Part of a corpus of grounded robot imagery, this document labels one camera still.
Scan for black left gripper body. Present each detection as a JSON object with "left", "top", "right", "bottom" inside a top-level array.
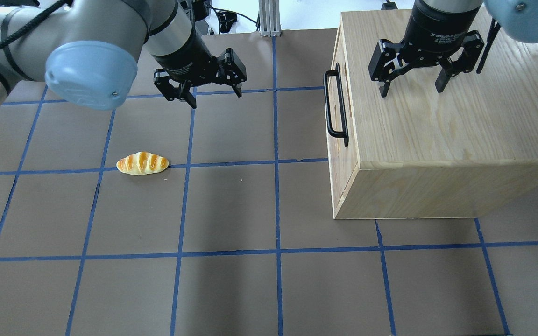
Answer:
[{"left": 152, "top": 30, "right": 219, "bottom": 86}]

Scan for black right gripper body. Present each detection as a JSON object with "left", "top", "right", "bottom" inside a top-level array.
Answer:
[{"left": 402, "top": 0, "right": 480, "bottom": 53}]

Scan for black drawer handle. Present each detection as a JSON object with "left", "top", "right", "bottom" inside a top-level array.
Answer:
[{"left": 324, "top": 63, "right": 349, "bottom": 147}]

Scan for wooden drawer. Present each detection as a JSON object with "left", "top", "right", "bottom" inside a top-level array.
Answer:
[{"left": 323, "top": 31, "right": 357, "bottom": 220}]

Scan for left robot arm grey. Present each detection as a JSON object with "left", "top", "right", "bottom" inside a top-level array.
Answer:
[{"left": 0, "top": 0, "right": 247, "bottom": 111}]

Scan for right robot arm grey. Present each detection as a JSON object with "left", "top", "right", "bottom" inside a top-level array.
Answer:
[{"left": 368, "top": 0, "right": 538, "bottom": 97}]

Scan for light wooden drawer cabinet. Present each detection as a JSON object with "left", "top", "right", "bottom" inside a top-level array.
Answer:
[{"left": 327, "top": 9, "right": 538, "bottom": 219}]

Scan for toy bread roll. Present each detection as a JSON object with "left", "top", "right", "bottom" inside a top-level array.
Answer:
[{"left": 116, "top": 151, "right": 170, "bottom": 176}]

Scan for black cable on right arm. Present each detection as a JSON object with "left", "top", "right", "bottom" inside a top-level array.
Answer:
[{"left": 476, "top": 19, "right": 502, "bottom": 74}]

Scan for black cable bundle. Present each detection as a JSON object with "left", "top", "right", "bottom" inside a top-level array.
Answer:
[{"left": 180, "top": 0, "right": 260, "bottom": 35}]

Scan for aluminium profile post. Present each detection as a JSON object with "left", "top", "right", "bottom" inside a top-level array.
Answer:
[{"left": 258, "top": 0, "right": 282, "bottom": 37}]

